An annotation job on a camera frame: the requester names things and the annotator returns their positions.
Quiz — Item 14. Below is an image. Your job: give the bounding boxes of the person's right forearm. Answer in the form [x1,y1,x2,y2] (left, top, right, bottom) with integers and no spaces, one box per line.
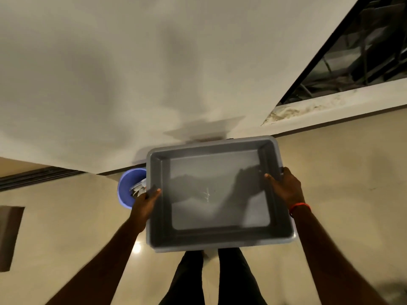
[291,206,389,305]

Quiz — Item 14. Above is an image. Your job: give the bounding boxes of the blue plastic bucket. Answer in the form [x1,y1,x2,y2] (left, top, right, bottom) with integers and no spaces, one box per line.
[117,168,148,210]

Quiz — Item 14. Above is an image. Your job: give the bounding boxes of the person's dark trousers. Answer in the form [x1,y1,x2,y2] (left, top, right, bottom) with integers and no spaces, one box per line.
[159,247,268,305]

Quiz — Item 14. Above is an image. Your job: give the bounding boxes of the person's left hand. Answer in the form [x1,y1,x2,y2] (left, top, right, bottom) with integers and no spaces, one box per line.
[129,187,163,236]

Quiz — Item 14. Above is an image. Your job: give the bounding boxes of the black metal grille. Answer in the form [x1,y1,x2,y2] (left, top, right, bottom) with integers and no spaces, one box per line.
[276,0,407,107]

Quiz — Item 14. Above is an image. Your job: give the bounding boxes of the white paper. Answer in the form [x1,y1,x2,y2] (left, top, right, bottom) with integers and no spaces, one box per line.
[130,177,148,198]

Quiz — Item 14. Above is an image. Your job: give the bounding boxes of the striped brown rug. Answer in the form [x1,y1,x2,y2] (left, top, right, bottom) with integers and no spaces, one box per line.
[0,205,26,272]

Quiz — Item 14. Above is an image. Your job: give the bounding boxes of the person's left forearm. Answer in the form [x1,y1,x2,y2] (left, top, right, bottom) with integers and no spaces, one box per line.
[46,222,144,305]

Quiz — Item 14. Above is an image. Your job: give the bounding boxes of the red wrist thread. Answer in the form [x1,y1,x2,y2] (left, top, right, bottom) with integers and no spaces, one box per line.
[288,202,313,218]

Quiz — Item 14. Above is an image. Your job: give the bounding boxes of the person's right hand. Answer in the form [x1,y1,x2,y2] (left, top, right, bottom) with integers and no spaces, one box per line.
[264,166,306,214]

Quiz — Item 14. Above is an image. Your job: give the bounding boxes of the grey plastic tray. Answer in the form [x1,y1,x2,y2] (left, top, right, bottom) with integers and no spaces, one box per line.
[145,136,297,253]

